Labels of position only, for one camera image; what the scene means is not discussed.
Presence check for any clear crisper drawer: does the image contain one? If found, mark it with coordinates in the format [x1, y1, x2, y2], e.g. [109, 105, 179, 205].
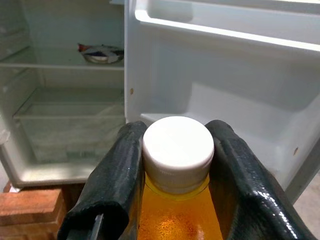
[13, 102, 126, 163]

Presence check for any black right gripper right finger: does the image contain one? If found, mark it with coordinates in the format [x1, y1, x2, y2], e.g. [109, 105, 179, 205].
[204, 119, 316, 240]

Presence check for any white fridge door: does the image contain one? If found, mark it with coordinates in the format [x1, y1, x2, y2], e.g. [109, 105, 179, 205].
[123, 0, 320, 203]

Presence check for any red brick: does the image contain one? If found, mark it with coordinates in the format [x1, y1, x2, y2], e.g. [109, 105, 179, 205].
[0, 182, 67, 240]

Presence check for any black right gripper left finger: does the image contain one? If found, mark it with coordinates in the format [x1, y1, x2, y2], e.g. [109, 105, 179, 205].
[56, 120, 149, 240]

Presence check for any metal bowl with packets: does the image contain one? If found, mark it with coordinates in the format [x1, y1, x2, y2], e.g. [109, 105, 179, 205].
[77, 42, 125, 64]

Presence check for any orange drink bottle white cap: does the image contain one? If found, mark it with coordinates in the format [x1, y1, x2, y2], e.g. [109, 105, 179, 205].
[136, 116, 225, 240]

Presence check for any glass fridge shelf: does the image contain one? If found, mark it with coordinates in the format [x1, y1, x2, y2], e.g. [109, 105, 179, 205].
[0, 46, 126, 71]

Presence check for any white fridge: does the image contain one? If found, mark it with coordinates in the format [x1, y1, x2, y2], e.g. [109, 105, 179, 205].
[0, 0, 127, 188]

